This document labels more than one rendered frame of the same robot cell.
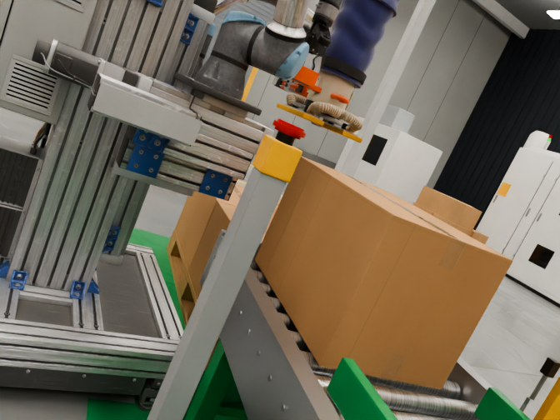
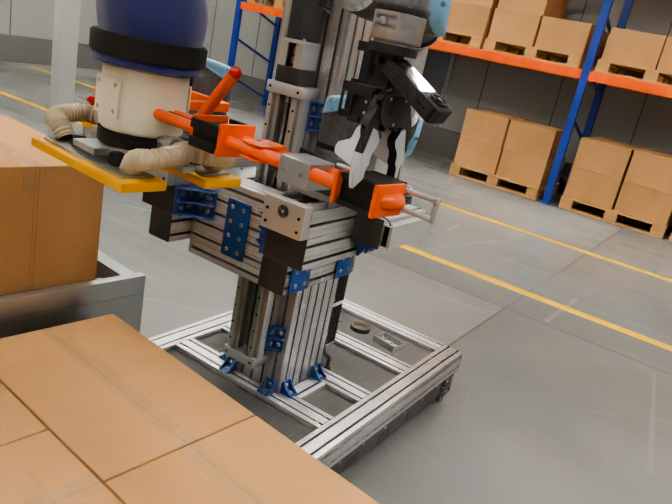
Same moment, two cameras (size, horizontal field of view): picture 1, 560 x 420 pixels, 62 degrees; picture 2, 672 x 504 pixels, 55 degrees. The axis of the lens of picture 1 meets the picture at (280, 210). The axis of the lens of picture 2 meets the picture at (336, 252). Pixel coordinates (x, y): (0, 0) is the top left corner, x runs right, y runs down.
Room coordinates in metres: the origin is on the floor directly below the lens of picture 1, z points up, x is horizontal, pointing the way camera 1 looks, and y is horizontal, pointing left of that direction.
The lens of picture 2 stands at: (3.42, -0.25, 1.41)
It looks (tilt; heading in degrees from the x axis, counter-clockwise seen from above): 18 degrees down; 151
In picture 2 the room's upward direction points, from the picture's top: 12 degrees clockwise
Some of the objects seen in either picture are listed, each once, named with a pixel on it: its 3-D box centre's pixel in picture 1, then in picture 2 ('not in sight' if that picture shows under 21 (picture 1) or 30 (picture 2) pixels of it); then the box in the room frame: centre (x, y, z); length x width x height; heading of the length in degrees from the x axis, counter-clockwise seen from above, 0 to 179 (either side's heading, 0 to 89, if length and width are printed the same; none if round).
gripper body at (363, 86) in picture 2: not in sight; (380, 86); (2.57, 0.24, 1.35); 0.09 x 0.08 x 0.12; 24
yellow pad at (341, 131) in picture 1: (337, 127); (96, 155); (2.08, -0.08, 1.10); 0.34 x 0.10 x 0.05; 24
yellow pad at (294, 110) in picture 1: (300, 110); (175, 155); (2.00, 0.09, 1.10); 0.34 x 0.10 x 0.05; 24
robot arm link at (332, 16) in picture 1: (325, 12); not in sight; (1.69, 0.13, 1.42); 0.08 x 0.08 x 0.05
